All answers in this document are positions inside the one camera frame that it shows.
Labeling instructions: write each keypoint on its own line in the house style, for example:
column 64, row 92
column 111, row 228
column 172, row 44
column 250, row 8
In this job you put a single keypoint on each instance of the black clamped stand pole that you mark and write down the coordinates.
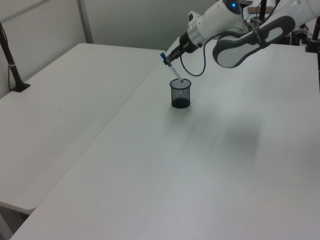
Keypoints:
column 11, row 63
column 314, row 37

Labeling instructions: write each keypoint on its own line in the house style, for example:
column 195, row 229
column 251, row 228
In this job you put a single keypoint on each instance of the blue and white marker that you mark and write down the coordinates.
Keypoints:
column 175, row 73

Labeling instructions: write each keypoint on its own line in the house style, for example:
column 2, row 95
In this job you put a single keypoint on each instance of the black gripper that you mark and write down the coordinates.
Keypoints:
column 188, row 42

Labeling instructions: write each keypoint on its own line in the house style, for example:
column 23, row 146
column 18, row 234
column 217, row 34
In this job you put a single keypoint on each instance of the black mesh pen cup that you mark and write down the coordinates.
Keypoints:
column 180, row 93

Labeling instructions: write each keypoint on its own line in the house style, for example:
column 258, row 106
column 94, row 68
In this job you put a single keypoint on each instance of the black monitor stand pole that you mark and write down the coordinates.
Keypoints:
column 262, row 8

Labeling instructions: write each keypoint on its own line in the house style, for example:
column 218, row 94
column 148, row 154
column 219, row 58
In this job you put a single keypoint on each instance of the brown desk pad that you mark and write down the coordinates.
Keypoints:
column 253, row 10

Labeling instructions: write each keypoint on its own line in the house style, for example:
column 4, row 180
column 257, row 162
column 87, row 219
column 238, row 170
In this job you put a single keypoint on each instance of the grey partition post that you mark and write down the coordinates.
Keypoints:
column 85, row 21

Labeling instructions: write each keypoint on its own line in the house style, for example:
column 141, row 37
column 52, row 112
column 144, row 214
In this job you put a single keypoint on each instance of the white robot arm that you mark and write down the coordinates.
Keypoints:
column 230, row 55

